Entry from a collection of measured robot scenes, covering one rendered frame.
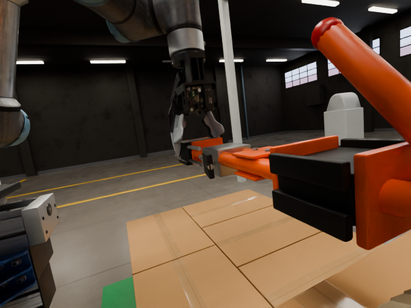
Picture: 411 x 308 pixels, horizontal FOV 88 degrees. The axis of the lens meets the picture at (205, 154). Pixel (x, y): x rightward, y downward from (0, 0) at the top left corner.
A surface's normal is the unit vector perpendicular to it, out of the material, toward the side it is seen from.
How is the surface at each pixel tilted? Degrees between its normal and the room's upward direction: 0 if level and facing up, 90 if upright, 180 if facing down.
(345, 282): 0
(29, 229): 90
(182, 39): 90
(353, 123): 90
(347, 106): 80
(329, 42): 82
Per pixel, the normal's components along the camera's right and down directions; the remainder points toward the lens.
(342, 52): -0.85, 0.04
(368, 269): -0.13, -0.98
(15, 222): 0.38, 0.08
